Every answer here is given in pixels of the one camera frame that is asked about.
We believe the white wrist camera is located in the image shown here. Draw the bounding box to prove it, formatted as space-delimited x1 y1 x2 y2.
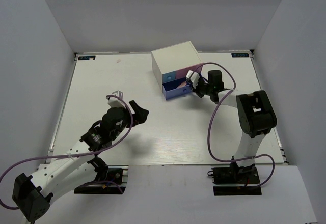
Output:
106 90 126 108
186 70 200 88

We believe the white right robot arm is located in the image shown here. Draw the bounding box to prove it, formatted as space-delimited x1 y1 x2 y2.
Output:
186 70 277 183

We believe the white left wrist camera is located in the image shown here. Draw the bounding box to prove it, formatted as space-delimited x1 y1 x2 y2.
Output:
106 90 126 108

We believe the pink drawer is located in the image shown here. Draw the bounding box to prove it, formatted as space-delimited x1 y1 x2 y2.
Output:
176 63 202 79

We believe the light blue small drawer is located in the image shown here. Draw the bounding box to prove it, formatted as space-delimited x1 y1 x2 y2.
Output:
162 71 176 83

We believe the pink eraser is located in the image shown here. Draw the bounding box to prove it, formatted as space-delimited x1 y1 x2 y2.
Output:
177 81 187 88

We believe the right blue corner label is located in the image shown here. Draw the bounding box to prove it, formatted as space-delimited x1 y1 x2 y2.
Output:
231 53 250 58

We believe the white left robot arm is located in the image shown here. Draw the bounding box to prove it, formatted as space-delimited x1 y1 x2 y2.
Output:
12 99 149 223

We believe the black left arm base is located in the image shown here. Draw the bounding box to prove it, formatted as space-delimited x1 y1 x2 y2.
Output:
74 166 129 195

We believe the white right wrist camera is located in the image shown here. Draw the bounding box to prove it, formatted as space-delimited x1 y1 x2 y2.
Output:
186 70 200 88

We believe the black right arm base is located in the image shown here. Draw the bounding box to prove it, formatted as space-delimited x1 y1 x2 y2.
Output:
207 167 262 197

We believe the blue corner label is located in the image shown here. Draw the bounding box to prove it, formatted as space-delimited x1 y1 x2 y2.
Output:
78 55 96 60
231 53 250 58

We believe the white mini drawer cabinet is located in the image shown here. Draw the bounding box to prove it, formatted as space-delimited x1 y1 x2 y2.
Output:
151 41 203 89

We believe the left blue corner label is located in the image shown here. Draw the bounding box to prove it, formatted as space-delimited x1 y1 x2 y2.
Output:
78 55 96 60

